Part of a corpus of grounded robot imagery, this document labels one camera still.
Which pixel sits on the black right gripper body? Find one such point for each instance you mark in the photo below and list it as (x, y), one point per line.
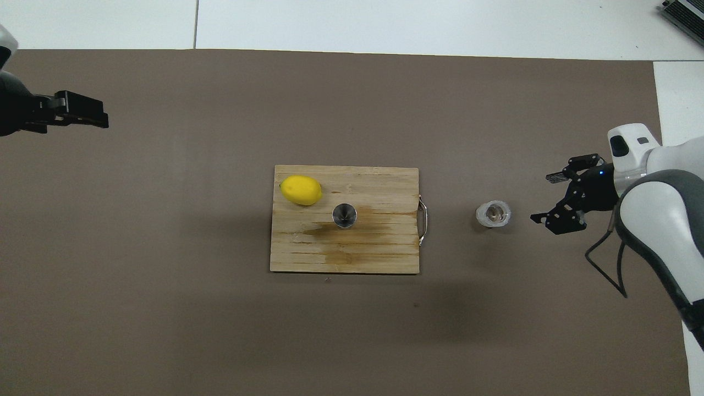
(597, 190)

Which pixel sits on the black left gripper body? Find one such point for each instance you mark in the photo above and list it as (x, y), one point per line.
(11, 104)

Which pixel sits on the small clear glass cup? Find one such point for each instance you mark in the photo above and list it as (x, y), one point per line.
(493, 214)

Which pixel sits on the steel double jigger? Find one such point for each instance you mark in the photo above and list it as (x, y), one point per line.
(344, 215)

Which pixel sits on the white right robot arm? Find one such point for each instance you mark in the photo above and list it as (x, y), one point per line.
(660, 220)

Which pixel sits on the brown table mat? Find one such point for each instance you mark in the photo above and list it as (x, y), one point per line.
(137, 247)

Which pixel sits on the wooden cutting board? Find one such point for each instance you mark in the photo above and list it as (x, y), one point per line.
(379, 187)

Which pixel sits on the grey ribbed metal device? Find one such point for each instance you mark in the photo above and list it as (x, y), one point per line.
(687, 14)

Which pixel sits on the yellow lemon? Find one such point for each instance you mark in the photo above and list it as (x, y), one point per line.
(301, 190)

